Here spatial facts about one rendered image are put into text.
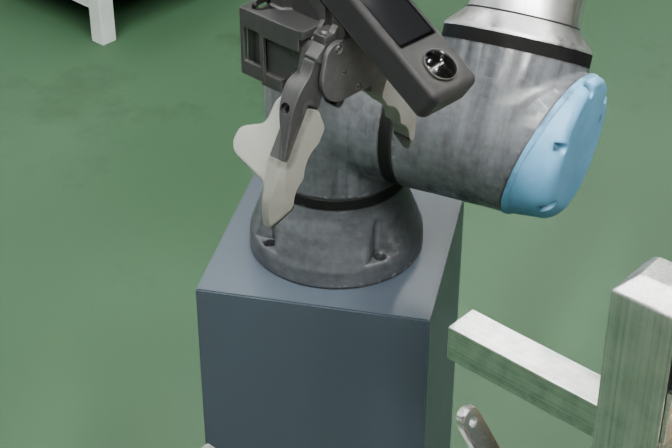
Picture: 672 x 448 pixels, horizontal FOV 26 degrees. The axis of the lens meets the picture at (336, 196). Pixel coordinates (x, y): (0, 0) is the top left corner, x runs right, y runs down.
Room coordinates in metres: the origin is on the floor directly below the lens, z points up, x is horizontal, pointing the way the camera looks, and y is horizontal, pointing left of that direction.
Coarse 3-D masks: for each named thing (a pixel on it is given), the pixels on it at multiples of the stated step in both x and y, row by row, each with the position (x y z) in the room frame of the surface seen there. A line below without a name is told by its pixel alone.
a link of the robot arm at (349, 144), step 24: (264, 96) 1.32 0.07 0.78; (360, 96) 1.25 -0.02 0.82; (336, 120) 1.24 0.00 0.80; (360, 120) 1.23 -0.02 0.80; (384, 120) 1.23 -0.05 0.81; (336, 144) 1.24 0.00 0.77; (360, 144) 1.23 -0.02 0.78; (384, 144) 1.22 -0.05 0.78; (312, 168) 1.25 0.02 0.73; (336, 168) 1.25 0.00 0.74; (360, 168) 1.24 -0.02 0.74; (384, 168) 1.23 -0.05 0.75; (312, 192) 1.25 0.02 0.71; (336, 192) 1.25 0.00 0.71; (360, 192) 1.25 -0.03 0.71
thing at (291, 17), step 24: (264, 0) 0.93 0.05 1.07; (288, 0) 0.91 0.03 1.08; (312, 0) 0.89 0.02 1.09; (240, 24) 0.92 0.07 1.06; (264, 24) 0.90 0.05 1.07; (288, 24) 0.89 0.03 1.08; (312, 24) 0.89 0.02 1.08; (336, 24) 0.88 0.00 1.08; (264, 48) 0.90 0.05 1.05; (288, 48) 0.88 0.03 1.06; (312, 48) 0.87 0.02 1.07; (336, 48) 0.87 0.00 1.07; (360, 48) 0.89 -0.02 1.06; (264, 72) 0.90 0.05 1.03; (288, 72) 0.89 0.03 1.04; (336, 72) 0.87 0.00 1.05; (360, 72) 0.89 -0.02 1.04; (336, 96) 0.87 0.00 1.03
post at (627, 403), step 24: (648, 264) 0.54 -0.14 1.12; (624, 288) 0.53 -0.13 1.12; (648, 288) 0.53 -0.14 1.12; (624, 312) 0.53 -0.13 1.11; (648, 312) 0.52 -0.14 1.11; (624, 336) 0.53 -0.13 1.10; (648, 336) 0.52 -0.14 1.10; (624, 360) 0.53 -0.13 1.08; (648, 360) 0.52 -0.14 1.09; (600, 384) 0.53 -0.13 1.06; (624, 384) 0.52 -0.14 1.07; (648, 384) 0.52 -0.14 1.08; (600, 408) 0.53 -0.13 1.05; (624, 408) 0.52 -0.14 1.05; (648, 408) 0.51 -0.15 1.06; (600, 432) 0.53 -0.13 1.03; (624, 432) 0.52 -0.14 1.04; (648, 432) 0.51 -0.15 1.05
